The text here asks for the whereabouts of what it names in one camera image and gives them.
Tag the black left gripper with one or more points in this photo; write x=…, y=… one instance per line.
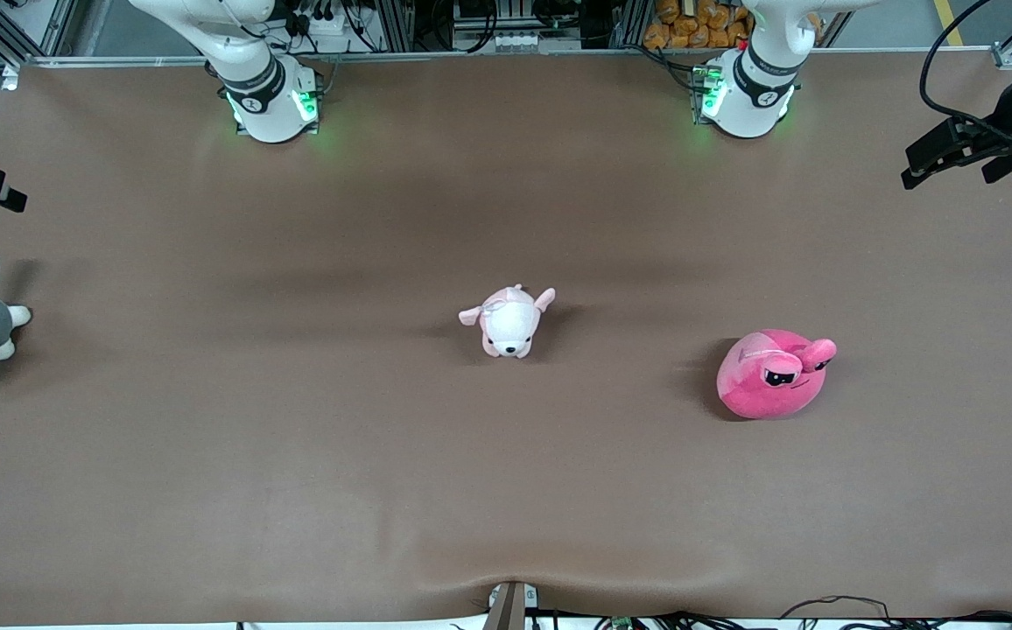
x=1008, y=120

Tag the round pink plush toy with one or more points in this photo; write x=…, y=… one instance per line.
x=773, y=376

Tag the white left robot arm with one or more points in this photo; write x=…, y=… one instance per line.
x=755, y=96

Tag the bag of orange toys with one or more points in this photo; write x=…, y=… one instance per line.
x=699, y=22

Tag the white power strip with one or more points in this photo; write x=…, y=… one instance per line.
x=322, y=22

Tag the white terminal block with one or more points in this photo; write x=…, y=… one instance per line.
x=519, y=41

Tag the white pink plush dog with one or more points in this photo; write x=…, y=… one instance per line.
x=510, y=324

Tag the aluminium table edge rail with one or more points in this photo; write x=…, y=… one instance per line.
x=471, y=55

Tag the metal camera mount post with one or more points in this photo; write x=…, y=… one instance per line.
x=510, y=608

